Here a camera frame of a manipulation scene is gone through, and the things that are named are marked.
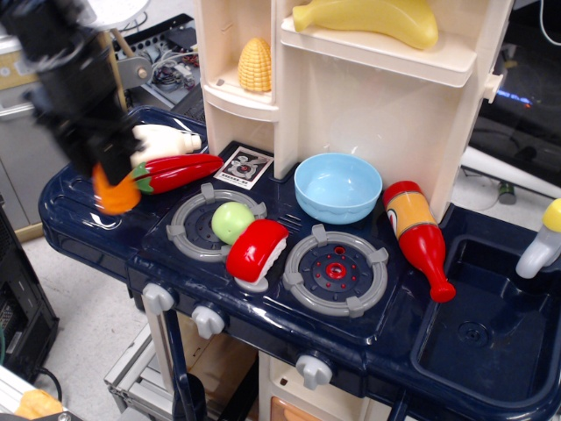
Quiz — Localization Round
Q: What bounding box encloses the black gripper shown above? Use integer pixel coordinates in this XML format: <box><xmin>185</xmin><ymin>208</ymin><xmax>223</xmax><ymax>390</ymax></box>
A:
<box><xmin>30</xmin><ymin>52</ymin><xmax>138</xmax><ymax>185</ymax></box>

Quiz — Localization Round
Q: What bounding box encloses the orange toy carrot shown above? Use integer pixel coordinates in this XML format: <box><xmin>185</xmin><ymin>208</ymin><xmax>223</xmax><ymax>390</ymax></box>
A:
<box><xmin>92</xmin><ymin>164</ymin><xmax>141</xmax><ymax>215</ymax></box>

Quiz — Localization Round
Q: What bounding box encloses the light blue plastic bowl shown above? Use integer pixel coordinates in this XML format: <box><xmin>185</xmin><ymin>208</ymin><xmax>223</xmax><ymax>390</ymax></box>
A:
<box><xmin>294</xmin><ymin>153</ymin><xmax>383</xmax><ymax>225</ymax></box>

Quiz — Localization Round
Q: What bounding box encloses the white toy bottle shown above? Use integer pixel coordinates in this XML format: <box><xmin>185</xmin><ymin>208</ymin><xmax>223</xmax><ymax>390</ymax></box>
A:
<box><xmin>131</xmin><ymin>125</ymin><xmax>202</xmax><ymax>168</ymax></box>

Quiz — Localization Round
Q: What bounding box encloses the red toy chili pepper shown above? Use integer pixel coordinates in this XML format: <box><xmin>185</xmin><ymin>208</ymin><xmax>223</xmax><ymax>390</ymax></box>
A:
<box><xmin>132</xmin><ymin>153</ymin><xmax>224</xmax><ymax>195</ymax></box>

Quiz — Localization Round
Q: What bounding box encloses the grey left stove burner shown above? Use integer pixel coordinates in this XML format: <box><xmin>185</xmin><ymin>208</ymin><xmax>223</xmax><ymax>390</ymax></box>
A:
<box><xmin>166</xmin><ymin>182</ymin><xmax>267</xmax><ymax>263</ymax></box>

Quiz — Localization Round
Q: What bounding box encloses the grey stove burner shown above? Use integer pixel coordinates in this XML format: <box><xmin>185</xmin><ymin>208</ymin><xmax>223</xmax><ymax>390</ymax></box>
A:
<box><xmin>166</xmin><ymin>182</ymin><xmax>267</xmax><ymax>263</ymax></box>
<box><xmin>282</xmin><ymin>225</ymin><xmax>389</xmax><ymax>318</ymax></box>

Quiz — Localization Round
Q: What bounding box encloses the black white sticker label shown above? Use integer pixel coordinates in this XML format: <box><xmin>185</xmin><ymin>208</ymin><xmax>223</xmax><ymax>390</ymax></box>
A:
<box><xmin>214</xmin><ymin>146</ymin><xmax>273</xmax><ymax>190</ymax></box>

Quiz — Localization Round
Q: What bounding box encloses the green toy apple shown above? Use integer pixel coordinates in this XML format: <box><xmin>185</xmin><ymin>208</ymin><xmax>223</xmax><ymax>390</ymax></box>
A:
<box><xmin>211</xmin><ymin>202</ymin><xmax>255</xmax><ymax>245</ymax></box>

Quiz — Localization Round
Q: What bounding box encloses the grey left stove knob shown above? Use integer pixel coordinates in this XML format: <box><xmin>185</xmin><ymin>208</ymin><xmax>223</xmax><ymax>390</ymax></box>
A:
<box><xmin>142</xmin><ymin>283</ymin><xmax>175</xmax><ymax>316</ymax></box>

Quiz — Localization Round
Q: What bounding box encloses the grey stove knob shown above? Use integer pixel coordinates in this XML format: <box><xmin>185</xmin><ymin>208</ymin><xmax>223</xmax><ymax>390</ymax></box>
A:
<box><xmin>295</xmin><ymin>355</ymin><xmax>333</xmax><ymax>390</ymax></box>
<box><xmin>142</xmin><ymin>283</ymin><xmax>175</xmax><ymax>316</ymax></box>
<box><xmin>191</xmin><ymin>305</ymin><xmax>225</xmax><ymax>339</ymax></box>

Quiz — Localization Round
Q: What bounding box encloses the navy blue toy kitchen counter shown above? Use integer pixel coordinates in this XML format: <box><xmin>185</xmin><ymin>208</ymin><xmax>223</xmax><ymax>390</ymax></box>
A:
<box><xmin>39</xmin><ymin>167</ymin><xmax>560</xmax><ymax>420</ymax></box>

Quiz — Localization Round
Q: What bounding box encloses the yellow toy corn cob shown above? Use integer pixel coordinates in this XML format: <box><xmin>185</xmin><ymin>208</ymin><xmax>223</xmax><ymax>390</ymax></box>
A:
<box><xmin>238</xmin><ymin>38</ymin><xmax>272</xmax><ymax>93</ymax></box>

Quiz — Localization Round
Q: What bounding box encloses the red toy sushi piece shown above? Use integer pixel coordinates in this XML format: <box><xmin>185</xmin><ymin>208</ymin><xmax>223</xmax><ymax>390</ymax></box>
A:
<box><xmin>226</xmin><ymin>219</ymin><xmax>289</xmax><ymax>284</ymax></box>

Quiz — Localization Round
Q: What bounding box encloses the grey middle stove knob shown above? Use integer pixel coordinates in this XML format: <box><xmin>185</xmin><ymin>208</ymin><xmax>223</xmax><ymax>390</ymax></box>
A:
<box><xmin>191</xmin><ymin>305</ymin><xmax>225</xmax><ymax>339</ymax></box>

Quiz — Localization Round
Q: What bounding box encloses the black computer case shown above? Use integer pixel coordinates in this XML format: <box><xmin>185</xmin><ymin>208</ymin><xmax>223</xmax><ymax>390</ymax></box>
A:
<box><xmin>1</xmin><ymin>212</ymin><xmax>59</xmax><ymax>382</ymax></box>

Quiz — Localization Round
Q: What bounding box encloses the grey right stove burner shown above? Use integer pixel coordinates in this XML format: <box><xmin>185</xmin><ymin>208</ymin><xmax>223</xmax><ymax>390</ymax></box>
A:
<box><xmin>282</xmin><ymin>225</ymin><xmax>389</xmax><ymax>318</ymax></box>

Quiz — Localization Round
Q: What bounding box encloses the grey right stove knob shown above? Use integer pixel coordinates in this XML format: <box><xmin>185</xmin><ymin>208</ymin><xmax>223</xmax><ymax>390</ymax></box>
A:
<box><xmin>295</xmin><ymin>355</ymin><xmax>333</xmax><ymax>390</ymax></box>

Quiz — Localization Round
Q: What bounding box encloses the cream toy kitchen shelf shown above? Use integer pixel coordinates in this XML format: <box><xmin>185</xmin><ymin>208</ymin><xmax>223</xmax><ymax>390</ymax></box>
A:
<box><xmin>194</xmin><ymin>1</ymin><xmax>513</xmax><ymax>218</ymax></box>

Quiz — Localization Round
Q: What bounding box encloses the red toy ketchup bottle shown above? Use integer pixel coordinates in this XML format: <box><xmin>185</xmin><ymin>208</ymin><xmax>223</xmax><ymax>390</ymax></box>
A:
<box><xmin>382</xmin><ymin>181</ymin><xmax>456</xmax><ymax>303</ymax></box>

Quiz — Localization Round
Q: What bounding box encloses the yellow toy banana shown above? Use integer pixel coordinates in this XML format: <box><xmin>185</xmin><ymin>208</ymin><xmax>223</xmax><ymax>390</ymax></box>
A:
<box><xmin>292</xmin><ymin>0</ymin><xmax>439</xmax><ymax>50</ymax></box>

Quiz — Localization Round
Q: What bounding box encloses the grey yellow toy faucet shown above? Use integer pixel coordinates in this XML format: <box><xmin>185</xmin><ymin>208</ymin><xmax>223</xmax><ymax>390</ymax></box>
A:
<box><xmin>515</xmin><ymin>198</ymin><xmax>560</xmax><ymax>279</ymax></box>

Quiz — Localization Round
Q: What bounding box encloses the black electronics box with wires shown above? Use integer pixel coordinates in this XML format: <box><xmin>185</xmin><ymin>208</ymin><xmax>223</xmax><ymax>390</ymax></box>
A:
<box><xmin>124</xmin><ymin>13</ymin><xmax>205</xmax><ymax>124</ymax></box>

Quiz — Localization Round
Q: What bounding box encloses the aluminium extrusion frame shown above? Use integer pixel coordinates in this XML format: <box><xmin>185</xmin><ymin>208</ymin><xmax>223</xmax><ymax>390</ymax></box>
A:
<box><xmin>104</xmin><ymin>307</ymin><xmax>174</xmax><ymax>420</ymax></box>

